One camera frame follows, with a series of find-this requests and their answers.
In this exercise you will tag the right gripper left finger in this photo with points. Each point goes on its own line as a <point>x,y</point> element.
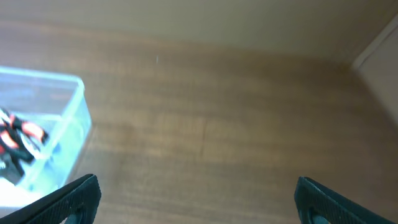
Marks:
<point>76,202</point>

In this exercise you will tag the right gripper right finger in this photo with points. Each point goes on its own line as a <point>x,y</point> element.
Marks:
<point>318,204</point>

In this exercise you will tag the orange black needle-nose pliers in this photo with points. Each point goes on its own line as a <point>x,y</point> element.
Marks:
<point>21,140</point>

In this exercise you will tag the clear plastic container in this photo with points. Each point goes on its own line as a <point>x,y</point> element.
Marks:
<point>55,102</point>

